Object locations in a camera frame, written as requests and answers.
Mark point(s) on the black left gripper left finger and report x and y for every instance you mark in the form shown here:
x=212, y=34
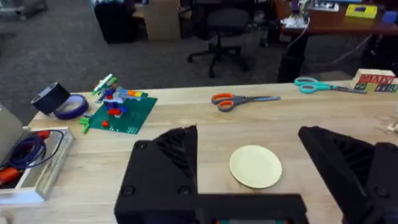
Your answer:
x=158, y=174

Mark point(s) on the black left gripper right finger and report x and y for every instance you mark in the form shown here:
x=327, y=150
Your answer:
x=351, y=168

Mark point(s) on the green board with toy blocks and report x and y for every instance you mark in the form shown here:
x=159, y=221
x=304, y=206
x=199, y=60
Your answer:
x=119, y=107

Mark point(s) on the pale yellow round plate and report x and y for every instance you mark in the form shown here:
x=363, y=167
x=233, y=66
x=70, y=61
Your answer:
x=255, y=166

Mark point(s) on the purple tape roll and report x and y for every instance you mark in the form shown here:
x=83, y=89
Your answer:
x=72, y=107

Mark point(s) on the black tape roll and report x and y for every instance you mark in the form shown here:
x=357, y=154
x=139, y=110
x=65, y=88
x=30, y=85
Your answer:
x=49, y=98

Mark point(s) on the brown wooden desk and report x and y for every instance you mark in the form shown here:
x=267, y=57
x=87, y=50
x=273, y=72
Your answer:
x=335, y=28

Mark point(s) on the black office chair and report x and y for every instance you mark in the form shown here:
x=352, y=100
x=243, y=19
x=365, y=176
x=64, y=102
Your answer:
x=222, y=34

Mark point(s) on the cardboard box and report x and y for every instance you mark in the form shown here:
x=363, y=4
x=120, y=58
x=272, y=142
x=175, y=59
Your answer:
x=161, y=20

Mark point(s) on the yellow box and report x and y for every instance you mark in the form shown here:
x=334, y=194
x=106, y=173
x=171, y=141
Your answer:
x=361, y=11

